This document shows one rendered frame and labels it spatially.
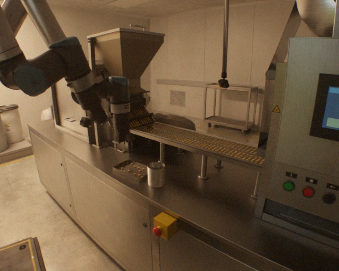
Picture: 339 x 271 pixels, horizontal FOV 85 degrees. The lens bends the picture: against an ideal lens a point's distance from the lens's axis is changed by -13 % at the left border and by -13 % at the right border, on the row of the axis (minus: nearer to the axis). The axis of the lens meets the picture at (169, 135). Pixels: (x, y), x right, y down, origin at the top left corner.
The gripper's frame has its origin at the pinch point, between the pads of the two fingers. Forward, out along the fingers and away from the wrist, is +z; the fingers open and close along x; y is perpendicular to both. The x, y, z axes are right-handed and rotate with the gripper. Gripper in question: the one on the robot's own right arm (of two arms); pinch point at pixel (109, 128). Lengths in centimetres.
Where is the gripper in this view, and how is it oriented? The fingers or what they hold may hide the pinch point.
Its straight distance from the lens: 86.4
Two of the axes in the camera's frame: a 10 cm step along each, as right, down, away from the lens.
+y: -6.5, 5.8, -4.9
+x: 7.4, 3.2, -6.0
